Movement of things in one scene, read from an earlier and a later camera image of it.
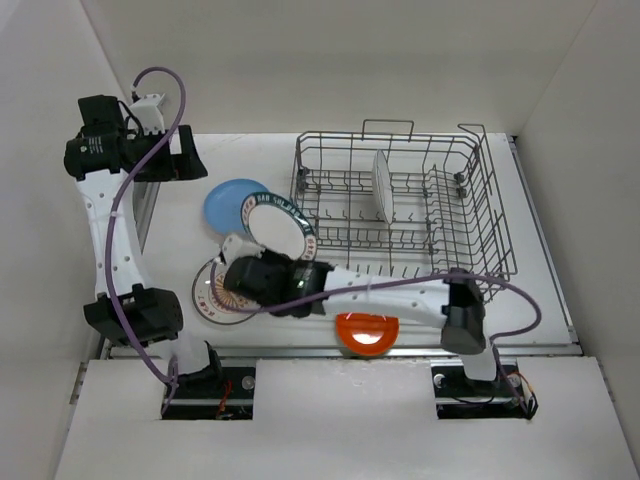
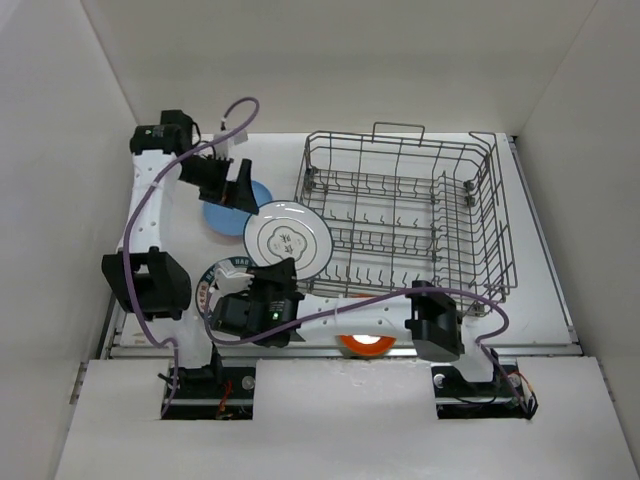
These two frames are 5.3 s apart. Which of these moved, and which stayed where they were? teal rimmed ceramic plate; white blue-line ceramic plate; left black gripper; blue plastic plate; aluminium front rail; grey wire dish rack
Moved: left black gripper; white blue-line ceramic plate; teal rimmed ceramic plate
Stayed: grey wire dish rack; aluminium front rail; blue plastic plate
